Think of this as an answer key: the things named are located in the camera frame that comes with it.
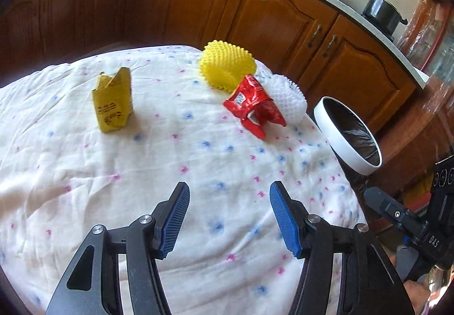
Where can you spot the white rimmed bin with black bag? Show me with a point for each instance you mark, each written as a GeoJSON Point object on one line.
{"type": "Point", "coordinates": [326, 130]}

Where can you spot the wooden base cabinet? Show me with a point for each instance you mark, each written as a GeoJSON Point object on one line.
{"type": "Point", "coordinates": [269, 17]}

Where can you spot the wooden door frame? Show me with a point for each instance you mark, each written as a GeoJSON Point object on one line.
{"type": "Point", "coordinates": [436, 17]}

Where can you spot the yellow foam fruit net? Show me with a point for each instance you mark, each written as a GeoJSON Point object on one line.
{"type": "Point", "coordinates": [223, 63]}

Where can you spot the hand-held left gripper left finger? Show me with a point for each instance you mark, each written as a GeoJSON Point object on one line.
{"type": "Point", "coordinates": [173, 223]}

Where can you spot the red snack wrapper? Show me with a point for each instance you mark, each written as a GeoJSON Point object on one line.
{"type": "Point", "coordinates": [248, 97]}

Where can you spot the yellow torn snack packet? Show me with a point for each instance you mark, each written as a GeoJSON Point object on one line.
{"type": "Point", "coordinates": [111, 106]}

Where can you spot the white foam fruit net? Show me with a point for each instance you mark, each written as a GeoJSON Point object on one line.
{"type": "Point", "coordinates": [292, 98]}

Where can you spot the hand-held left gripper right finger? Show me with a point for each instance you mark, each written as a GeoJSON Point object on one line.
{"type": "Point", "coordinates": [285, 219]}

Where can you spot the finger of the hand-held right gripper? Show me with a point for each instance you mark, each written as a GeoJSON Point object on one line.
{"type": "Point", "coordinates": [390, 210]}

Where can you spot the dark cooking pot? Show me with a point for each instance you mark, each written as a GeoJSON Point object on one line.
{"type": "Point", "coordinates": [381, 12]}

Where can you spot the white floral printed blanket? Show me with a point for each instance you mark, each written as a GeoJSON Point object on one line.
{"type": "Point", "coordinates": [106, 176]}

